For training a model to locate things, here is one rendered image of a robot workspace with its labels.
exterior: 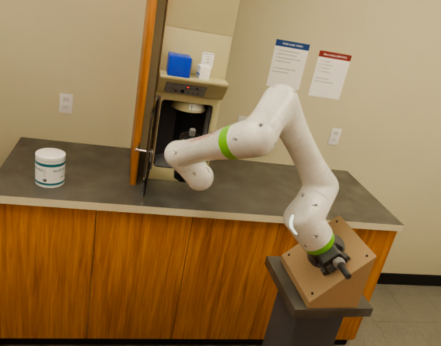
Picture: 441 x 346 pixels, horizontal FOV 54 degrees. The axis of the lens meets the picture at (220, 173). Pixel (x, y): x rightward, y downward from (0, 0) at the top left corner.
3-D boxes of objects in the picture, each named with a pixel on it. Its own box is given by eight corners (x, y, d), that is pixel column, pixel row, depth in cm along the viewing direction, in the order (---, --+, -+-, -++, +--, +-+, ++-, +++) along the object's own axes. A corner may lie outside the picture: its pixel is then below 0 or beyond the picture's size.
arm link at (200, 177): (199, 200, 171) (221, 183, 169) (178, 179, 165) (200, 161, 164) (195, 185, 183) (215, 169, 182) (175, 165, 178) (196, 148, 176)
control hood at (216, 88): (156, 90, 209) (159, 68, 205) (221, 99, 216) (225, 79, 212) (156, 96, 198) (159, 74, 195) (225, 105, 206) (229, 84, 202)
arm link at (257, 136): (291, 133, 135) (270, 104, 130) (274, 163, 129) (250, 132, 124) (251, 141, 149) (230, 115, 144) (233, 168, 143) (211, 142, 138)
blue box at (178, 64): (165, 70, 205) (168, 51, 201) (187, 73, 207) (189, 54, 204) (167, 75, 196) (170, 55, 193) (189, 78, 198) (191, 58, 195)
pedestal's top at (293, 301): (370, 316, 163) (374, 308, 161) (292, 318, 154) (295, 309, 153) (332, 264, 191) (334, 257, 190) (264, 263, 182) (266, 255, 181)
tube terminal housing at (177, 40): (143, 159, 249) (161, 19, 219) (199, 165, 257) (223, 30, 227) (145, 178, 227) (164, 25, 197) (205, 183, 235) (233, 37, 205)
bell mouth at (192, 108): (170, 101, 231) (171, 90, 229) (202, 105, 235) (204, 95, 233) (172, 110, 216) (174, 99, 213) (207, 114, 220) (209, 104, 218)
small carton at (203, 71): (196, 76, 206) (198, 63, 203) (206, 77, 207) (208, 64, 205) (198, 78, 201) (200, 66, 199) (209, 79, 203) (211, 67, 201)
